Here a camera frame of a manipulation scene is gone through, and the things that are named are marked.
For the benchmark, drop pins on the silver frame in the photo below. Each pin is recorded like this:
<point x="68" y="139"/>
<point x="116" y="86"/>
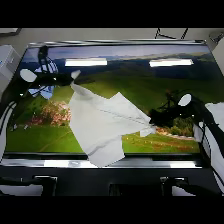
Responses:
<point x="150" y="164"/>

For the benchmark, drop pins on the white shirt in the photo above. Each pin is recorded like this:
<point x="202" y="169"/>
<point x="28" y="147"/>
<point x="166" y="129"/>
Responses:
<point x="103" y="123"/>

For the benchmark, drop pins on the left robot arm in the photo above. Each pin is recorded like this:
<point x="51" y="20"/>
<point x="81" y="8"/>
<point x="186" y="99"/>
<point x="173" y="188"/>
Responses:
<point x="50" y="78"/>

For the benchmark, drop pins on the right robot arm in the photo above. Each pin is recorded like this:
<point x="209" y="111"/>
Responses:
<point x="213" y="140"/>

